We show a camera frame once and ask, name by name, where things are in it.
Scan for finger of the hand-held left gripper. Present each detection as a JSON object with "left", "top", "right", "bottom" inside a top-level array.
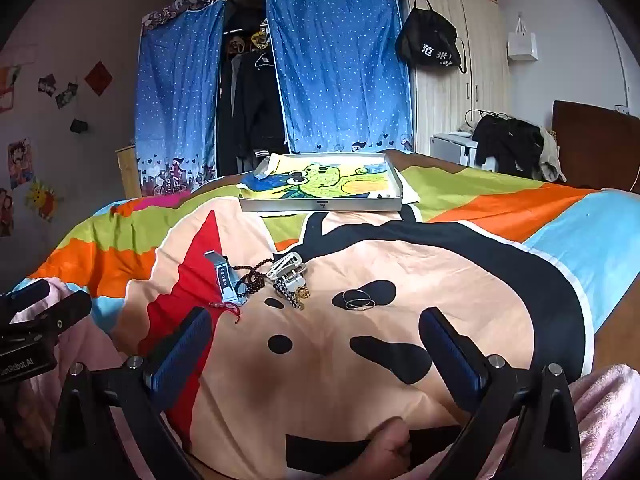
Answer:
[
  {"left": 0, "top": 291, "right": 94, "bottom": 342},
  {"left": 0, "top": 279, "right": 52, "bottom": 318}
]

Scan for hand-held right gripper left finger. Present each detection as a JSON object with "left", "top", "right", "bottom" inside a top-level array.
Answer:
[{"left": 50, "top": 306, "right": 213, "bottom": 480}]

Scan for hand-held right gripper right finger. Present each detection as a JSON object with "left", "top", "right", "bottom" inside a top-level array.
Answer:
[{"left": 420, "top": 306, "right": 583, "bottom": 480}]

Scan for red string bracelet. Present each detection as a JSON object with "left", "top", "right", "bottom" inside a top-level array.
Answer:
[{"left": 199, "top": 301, "right": 245, "bottom": 322}]

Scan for light blue watch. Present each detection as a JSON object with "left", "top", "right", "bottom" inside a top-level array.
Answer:
[{"left": 203, "top": 250, "right": 249, "bottom": 307}]

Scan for dark bead bracelet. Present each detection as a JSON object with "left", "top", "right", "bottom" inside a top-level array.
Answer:
[{"left": 233, "top": 257, "right": 275, "bottom": 297}]

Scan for large silver bangle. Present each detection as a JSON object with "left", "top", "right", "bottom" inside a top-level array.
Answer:
[{"left": 343, "top": 288, "right": 374, "bottom": 310}]

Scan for silver chain bracelet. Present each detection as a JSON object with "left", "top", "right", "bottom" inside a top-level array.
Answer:
[{"left": 272, "top": 276, "right": 304, "bottom": 308}]

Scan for white hair clip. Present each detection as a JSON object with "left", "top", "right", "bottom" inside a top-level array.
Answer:
[{"left": 266, "top": 252, "right": 307, "bottom": 281}]

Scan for grey metal tray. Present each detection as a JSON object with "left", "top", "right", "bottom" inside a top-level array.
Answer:
[{"left": 238, "top": 152, "right": 405, "bottom": 214}]

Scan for person's right hand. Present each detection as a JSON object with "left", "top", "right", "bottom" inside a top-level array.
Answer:
[{"left": 369, "top": 416, "right": 416, "bottom": 472}]

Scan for colourful cartoon printed blanket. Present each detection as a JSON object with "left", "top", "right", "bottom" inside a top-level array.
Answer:
[{"left": 10, "top": 149, "right": 640, "bottom": 480}]

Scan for small wooden cabinet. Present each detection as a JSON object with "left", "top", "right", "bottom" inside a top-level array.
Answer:
[{"left": 115, "top": 145, "right": 144, "bottom": 199}]

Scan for white storage box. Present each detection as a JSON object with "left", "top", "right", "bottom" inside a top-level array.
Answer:
[{"left": 431, "top": 130, "right": 496, "bottom": 171}]

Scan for black jacket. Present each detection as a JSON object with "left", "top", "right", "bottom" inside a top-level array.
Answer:
[{"left": 472, "top": 115, "right": 546, "bottom": 179}]

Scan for beige garment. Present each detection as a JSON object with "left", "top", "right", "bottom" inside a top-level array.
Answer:
[{"left": 537, "top": 127, "right": 569, "bottom": 184}]

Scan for cartoon printed cloth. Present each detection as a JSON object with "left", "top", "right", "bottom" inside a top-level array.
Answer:
[{"left": 240, "top": 154, "right": 397, "bottom": 201}]

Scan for blue dotted curtain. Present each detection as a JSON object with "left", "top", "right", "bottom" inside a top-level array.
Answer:
[
  {"left": 134, "top": 0, "right": 227, "bottom": 198},
  {"left": 265, "top": 0, "right": 415, "bottom": 157}
]

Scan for light wooden wardrobe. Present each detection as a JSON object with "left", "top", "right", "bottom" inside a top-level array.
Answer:
[{"left": 404, "top": 0, "right": 517, "bottom": 171}]

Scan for brown wooden headboard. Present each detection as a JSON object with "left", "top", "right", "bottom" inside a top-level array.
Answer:
[{"left": 550, "top": 100, "right": 640, "bottom": 194}]

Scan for dark hanging clothes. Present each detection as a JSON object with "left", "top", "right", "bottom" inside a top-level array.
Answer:
[{"left": 217, "top": 35, "right": 291, "bottom": 177}]

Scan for white paper bag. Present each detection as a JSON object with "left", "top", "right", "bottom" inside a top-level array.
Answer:
[{"left": 507, "top": 17, "right": 539, "bottom": 61}]

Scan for figures wall poster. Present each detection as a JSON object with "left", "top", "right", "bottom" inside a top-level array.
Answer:
[{"left": 0, "top": 187, "right": 16, "bottom": 239}]

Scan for yellow sun wall sticker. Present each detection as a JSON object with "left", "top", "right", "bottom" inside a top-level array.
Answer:
[{"left": 25, "top": 177, "right": 61, "bottom": 222}]

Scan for cartoon wall poster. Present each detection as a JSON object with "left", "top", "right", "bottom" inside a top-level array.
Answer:
[{"left": 7, "top": 138, "right": 35, "bottom": 190}]

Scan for pale wall poster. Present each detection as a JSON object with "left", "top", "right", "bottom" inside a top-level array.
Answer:
[{"left": 0, "top": 64, "right": 24, "bottom": 114}]

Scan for red diamond wall decoration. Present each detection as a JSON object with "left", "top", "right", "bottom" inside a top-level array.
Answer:
[{"left": 84, "top": 61, "right": 114, "bottom": 94}]

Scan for black drawstring bag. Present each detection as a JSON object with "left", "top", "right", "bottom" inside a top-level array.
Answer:
[{"left": 394, "top": 0, "right": 469, "bottom": 74}]

